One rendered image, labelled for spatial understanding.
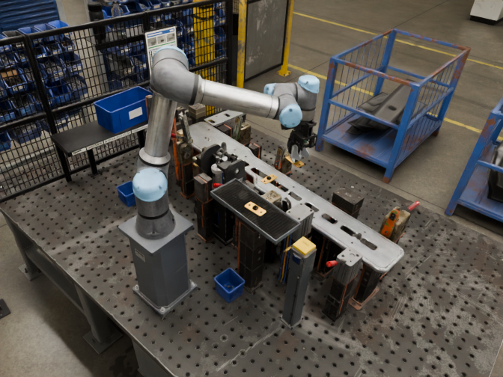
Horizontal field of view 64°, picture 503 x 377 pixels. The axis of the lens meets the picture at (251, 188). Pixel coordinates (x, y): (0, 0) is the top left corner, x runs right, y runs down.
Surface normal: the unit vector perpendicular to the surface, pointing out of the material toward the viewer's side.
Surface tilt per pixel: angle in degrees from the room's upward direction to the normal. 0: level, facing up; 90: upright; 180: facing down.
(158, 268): 90
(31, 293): 0
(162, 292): 91
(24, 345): 0
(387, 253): 0
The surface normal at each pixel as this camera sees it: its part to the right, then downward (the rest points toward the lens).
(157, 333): 0.04, -0.78
